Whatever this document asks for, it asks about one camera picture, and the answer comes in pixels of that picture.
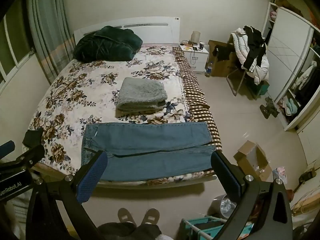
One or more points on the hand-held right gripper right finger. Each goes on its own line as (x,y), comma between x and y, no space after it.
(228,177)

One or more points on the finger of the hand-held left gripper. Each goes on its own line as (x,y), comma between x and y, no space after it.
(7,148)
(31,152)

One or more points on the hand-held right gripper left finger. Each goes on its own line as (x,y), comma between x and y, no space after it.
(92,177)

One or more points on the blue denim pants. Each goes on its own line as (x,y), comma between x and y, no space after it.
(155,152)

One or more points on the silver waste bin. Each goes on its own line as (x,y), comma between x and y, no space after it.
(222,206)

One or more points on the open small cardboard box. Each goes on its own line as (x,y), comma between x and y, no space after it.
(252,160)

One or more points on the pink packet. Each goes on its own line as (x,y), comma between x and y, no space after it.
(279,173)

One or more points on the grey slipper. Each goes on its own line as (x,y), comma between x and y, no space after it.
(150,217)
(127,217)

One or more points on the teal rack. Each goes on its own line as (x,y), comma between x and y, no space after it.
(200,226)

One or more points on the person's dark trousers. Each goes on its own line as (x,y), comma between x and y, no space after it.
(130,232)

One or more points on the floral printed blanket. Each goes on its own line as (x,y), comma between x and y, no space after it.
(82,92)

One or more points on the black object on floor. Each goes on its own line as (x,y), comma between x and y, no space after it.
(268,108)

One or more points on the brown checked bed sheet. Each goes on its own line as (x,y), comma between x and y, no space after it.
(195,90)

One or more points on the teal storage box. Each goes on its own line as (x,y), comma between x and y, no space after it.
(262,88)

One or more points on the grey folded fleece cloth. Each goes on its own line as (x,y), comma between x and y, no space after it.
(141,93)

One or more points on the metal folding chair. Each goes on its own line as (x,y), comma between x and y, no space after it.
(237,80)

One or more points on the window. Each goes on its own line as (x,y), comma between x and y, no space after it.
(15,45)

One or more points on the plastic bottle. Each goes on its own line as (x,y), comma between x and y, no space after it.
(210,69)

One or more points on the large brown cardboard box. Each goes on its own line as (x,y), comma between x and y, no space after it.
(222,67)

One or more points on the white nightstand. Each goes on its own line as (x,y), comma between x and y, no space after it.
(197,60)

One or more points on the green curtain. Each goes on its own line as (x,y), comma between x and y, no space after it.
(47,30)

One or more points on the black cloth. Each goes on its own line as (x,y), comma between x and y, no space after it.
(222,52)

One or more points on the dark mug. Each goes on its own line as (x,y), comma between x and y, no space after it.
(201,46)

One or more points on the black white-striped clothes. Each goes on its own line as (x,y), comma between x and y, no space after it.
(253,45)

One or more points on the white wardrobe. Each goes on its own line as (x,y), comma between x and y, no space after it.
(290,55)

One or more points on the small beige table lamp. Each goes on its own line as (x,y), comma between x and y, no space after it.
(196,38)

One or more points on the white bed headboard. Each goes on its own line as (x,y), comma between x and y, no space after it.
(155,31)

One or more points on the white bed frame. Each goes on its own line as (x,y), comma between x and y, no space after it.
(155,181)

